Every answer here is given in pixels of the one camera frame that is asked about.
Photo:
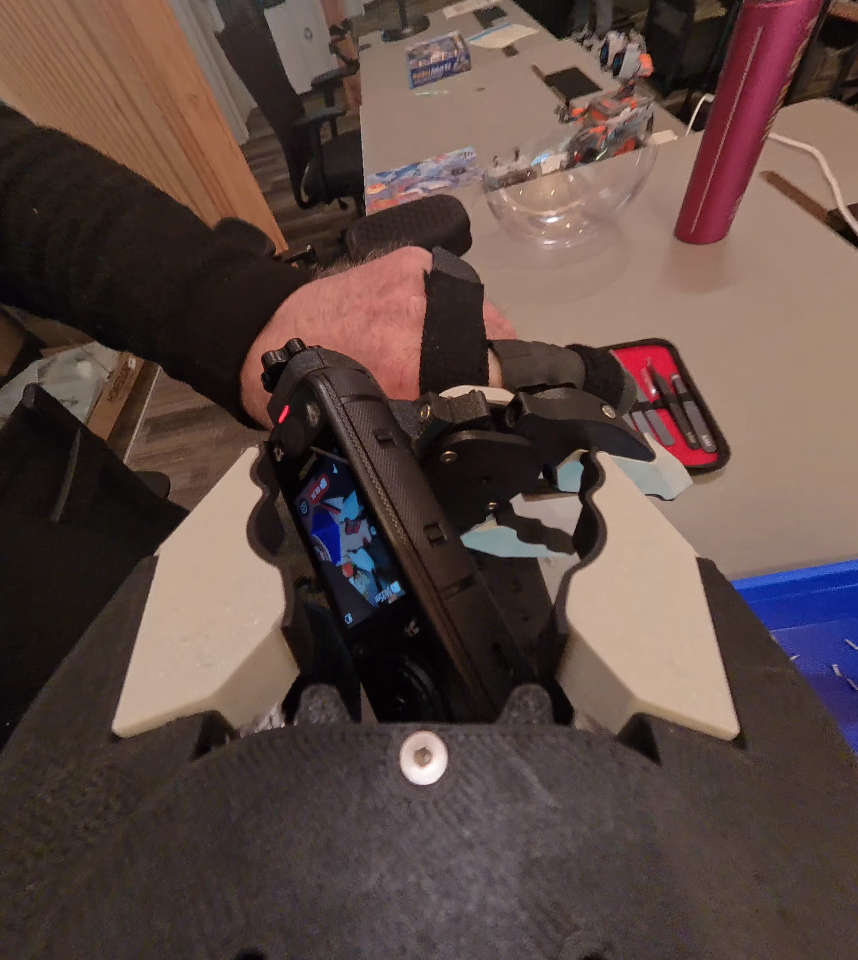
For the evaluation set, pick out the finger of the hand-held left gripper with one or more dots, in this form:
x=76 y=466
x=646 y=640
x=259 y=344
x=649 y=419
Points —
x=654 y=480
x=507 y=541

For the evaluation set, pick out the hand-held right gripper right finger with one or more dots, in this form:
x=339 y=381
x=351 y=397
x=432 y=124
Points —
x=646 y=600

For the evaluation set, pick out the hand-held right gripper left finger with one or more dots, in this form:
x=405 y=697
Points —
x=203 y=600

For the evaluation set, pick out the person's left forearm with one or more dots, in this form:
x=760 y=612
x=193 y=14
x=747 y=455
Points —
x=113 y=247

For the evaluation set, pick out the scattered small metal bolts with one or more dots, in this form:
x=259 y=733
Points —
x=853 y=684

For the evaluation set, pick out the person's left hand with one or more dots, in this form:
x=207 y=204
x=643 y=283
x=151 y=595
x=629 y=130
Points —
x=354 y=315

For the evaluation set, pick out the grey tweezers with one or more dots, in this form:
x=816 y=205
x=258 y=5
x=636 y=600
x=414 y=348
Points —
x=654 y=429

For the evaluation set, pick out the black tweezers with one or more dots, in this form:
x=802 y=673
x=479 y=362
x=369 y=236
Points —
x=673 y=405
x=699 y=420

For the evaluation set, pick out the red tweezer case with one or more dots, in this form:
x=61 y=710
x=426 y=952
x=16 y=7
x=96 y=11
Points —
x=628 y=364

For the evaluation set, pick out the blue plastic bin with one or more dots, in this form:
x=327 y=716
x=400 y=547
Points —
x=826 y=600

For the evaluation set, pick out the black fabric bag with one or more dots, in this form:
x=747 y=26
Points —
x=61 y=457

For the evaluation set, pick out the cardboard box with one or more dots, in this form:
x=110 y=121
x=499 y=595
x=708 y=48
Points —
x=125 y=394

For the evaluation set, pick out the white plastic bag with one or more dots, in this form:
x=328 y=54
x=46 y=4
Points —
x=61 y=379

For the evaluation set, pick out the clear glass bowl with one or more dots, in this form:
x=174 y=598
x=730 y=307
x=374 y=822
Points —
x=564 y=210

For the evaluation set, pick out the black chair armrest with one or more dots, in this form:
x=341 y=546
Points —
x=406 y=225

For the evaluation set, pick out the brown wooden strip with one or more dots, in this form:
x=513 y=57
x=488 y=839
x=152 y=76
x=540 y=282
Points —
x=796 y=195

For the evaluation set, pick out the colourful flat toy package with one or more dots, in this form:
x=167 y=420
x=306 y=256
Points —
x=421 y=180

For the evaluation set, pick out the small grey toy part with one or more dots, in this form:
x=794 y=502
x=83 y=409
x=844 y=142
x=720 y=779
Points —
x=511 y=172

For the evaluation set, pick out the pink metal bottle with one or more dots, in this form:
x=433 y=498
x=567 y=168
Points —
x=744 y=127

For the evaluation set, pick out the black office chair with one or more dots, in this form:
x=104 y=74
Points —
x=324 y=150

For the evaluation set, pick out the small black square pad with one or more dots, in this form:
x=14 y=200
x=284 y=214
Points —
x=573 y=82

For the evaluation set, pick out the white orange toy blaster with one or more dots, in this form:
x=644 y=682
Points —
x=628 y=56

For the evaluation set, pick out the blue toy box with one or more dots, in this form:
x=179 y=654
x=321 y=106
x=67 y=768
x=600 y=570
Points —
x=440 y=60

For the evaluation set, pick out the white blue paper sheet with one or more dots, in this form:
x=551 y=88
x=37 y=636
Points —
x=500 y=36

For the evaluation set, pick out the white cabinet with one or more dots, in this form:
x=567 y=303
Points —
x=297 y=45

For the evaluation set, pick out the black stand with round base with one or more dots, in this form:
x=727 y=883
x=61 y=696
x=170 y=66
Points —
x=406 y=30

